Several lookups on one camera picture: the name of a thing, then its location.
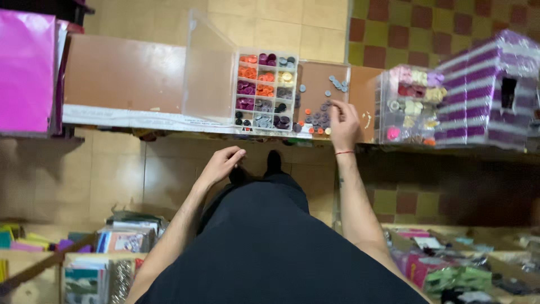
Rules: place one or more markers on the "person's left hand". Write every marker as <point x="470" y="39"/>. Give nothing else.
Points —
<point x="219" y="165"/>

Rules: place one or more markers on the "person's right hand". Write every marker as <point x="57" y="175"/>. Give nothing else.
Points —
<point x="346" y="129"/>

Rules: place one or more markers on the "person's right fingers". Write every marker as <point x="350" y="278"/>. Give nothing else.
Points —
<point x="337" y="110"/>

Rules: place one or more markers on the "person's left fingers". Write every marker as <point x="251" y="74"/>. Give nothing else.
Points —
<point x="234" y="154"/>

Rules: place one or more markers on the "heap of loose purple buttons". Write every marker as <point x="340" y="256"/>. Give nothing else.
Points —
<point x="320" y="118"/>

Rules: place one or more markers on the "black shoe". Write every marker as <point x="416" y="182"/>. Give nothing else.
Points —
<point x="238" y="175"/>
<point x="274" y="162"/>

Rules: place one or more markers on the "scatter of loose blue-grey buttons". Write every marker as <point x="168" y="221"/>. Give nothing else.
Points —
<point x="338" y="83"/>

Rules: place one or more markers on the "group of black buttons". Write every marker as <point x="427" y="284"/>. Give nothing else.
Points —
<point x="242" y="119"/>

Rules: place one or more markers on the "group of grey buttons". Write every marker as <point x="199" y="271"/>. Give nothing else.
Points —
<point x="264" y="120"/>

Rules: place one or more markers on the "group of magenta buttons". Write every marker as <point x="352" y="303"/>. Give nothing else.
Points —
<point x="246" y="95"/>

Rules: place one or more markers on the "group of yellow buttons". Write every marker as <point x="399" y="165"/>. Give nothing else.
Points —
<point x="287" y="77"/>

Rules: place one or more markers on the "clear box of fabric flowers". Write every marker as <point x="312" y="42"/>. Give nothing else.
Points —
<point x="407" y="105"/>

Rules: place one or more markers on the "clear plastic compartment organizer box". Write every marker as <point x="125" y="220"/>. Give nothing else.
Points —
<point x="211" y="84"/>

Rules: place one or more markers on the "group of orange buttons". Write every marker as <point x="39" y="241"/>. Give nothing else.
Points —
<point x="255" y="76"/>

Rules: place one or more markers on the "white measuring strip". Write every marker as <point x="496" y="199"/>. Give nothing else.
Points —
<point x="147" y="118"/>

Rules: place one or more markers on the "person's black clothing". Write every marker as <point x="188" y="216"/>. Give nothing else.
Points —
<point x="270" y="253"/>

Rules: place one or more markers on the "purple white striped box stack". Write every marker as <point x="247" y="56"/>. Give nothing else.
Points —
<point x="472" y="97"/>

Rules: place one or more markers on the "wooden shelf of paper goods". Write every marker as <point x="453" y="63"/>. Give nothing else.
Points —
<point x="84" y="261"/>

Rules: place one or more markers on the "stack of assorted paper sheets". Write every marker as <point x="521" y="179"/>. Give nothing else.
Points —
<point x="60" y="76"/>

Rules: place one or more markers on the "wooden crate of craft packets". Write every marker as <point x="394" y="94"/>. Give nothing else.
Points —
<point x="460" y="270"/>

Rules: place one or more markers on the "pink glossy paper sheets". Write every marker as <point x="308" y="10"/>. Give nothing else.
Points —
<point x="25" y="71"/>

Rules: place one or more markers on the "dark furniture piece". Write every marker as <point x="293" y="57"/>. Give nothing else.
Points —
<point x="46" y="9"/>

